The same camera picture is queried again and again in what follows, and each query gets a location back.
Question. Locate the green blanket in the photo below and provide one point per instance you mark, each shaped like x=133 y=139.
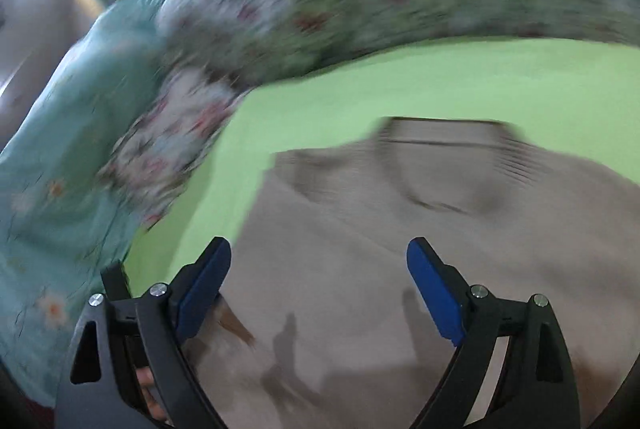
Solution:
x=571 y=96

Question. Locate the person's left hand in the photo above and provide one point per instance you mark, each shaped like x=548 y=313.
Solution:
x=147 y=383

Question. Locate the beige knit sweater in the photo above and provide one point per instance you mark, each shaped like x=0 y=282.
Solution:
x=336 y=312

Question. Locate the teal floral duvet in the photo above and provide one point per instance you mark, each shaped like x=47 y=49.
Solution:
x=75 y=74

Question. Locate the pink floral pillow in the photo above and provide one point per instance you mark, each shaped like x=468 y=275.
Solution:
x=152 y=162

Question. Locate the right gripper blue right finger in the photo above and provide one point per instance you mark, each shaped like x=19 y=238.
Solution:
x=470 y=323

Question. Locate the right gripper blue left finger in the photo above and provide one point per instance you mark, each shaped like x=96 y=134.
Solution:
x=170 y=314

